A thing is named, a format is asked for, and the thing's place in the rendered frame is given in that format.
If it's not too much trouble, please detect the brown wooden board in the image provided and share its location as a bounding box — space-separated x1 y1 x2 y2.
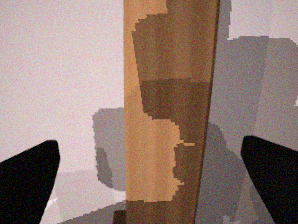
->
122 0 221 224

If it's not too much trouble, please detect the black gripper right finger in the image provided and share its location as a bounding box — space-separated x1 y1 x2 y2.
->
241 136 298 224

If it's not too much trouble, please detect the dark brown wooden post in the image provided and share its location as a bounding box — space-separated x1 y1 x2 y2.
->
113 210 126 224

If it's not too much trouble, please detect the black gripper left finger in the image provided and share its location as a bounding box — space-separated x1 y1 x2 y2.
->
0 140 61 224

